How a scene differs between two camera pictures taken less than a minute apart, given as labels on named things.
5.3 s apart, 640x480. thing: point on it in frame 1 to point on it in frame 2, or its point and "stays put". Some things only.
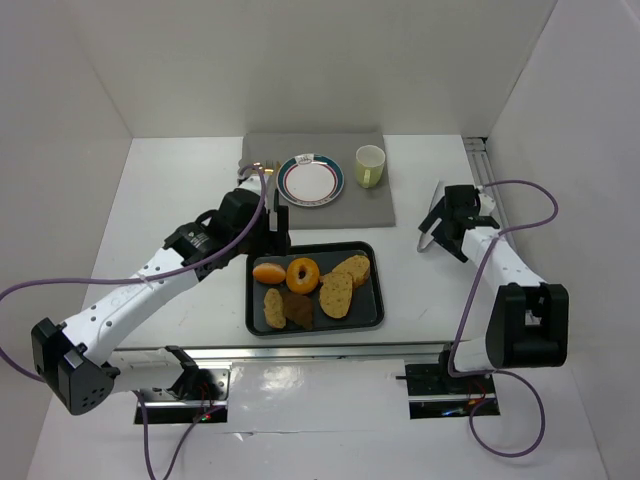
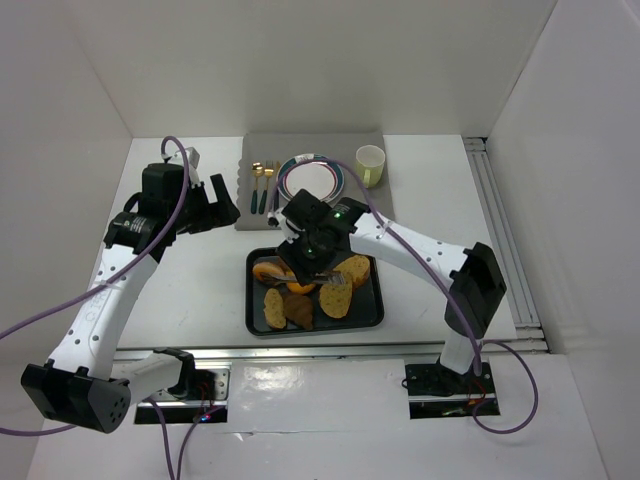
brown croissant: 299,308 stays put
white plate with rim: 310,180 stays put
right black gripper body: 445,232 to 310,270
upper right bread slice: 357,266 stays put
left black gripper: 275,238 to 201,209
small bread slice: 273,309 stays put
